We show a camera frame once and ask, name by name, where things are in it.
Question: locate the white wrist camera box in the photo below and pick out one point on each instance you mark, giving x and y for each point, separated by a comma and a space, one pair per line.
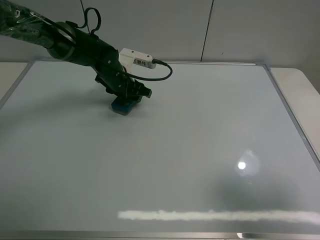
128, 58

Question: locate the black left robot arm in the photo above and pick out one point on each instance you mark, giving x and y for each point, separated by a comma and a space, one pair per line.
66, 43

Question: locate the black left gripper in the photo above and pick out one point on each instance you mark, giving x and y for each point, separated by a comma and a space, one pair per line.
125, 88

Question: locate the white whiteboard with aluminium frame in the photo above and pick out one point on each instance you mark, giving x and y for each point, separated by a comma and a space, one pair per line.
215, 153

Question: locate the teal whiteboard eraser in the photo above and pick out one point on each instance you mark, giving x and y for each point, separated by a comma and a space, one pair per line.
124, 108

